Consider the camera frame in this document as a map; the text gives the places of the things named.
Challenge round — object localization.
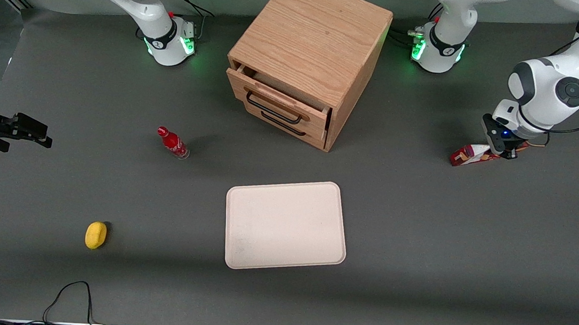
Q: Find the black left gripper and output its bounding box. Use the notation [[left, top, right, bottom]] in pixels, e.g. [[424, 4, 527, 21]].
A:
[[480, 113, 529, 161]]

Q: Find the red cookie box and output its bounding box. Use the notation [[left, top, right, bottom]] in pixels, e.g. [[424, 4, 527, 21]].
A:
[[449, 139, 531, 171]]

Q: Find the beige rectangular tray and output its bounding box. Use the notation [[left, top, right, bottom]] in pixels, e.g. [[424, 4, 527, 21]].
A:
[[223, 177, 350, 276]]

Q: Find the yellow lemon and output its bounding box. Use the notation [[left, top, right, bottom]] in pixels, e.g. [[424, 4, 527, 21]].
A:
[[84, 221, 108, 250]]

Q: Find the red cola bottle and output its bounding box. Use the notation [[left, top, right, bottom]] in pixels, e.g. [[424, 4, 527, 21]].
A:
[[155, 126, 191, 161]]

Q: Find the wooden drawer cabinet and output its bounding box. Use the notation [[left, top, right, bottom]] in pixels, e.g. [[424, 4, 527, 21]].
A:
[[222, 0, 394, 156]]

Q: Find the black left base cable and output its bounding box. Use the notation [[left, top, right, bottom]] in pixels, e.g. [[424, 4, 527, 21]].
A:
[[389, 0, 444, 47]]

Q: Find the black base cable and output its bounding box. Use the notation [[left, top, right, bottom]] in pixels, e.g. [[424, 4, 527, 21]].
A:
[[389, 0, 444, 47], [168, 0, 215, 41]]

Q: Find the thin black looped cable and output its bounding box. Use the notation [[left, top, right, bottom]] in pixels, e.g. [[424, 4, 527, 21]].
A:
[[42, 279, 98, 325]]

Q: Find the wooden drawer, short black handle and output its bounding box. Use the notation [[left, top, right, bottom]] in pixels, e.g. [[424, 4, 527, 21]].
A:
[[243, 103, 332, 152]]

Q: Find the black right base cable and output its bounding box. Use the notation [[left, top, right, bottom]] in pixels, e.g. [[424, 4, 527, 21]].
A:
[[168, 0, 215, 41]]

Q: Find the wooden drawer, long black handle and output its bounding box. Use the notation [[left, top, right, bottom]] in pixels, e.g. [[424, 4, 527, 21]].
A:
[[224, 64, 335, 136]]

